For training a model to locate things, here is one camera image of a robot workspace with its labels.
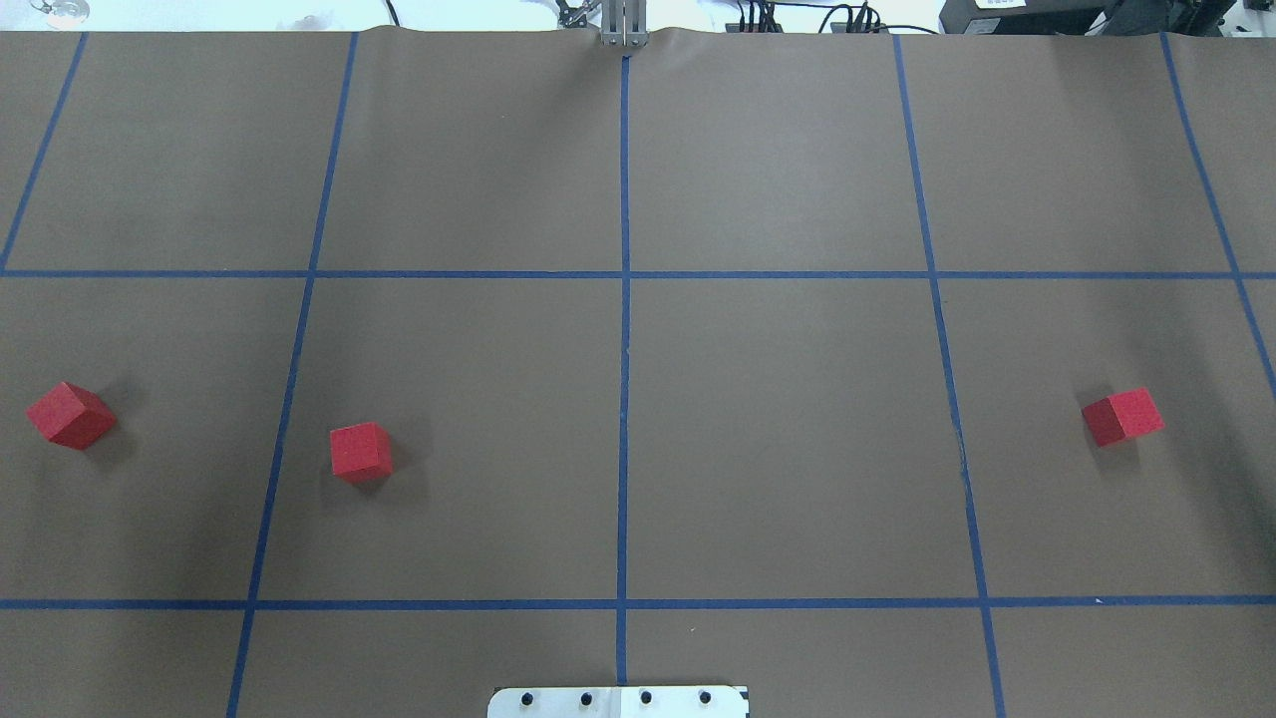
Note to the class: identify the black device top right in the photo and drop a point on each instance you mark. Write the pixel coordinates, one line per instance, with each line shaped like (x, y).
(1099, 18)

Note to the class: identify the metal mounting plate with bolts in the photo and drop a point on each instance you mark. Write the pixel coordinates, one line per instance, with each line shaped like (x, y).
(621, 701)

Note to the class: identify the red block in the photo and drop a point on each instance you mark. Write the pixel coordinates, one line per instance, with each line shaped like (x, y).
(71, 416)
(361, 453)
(1118, 418)

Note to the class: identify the aluminium frame post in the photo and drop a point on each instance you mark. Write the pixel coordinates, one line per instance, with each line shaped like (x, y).
(623, 23)

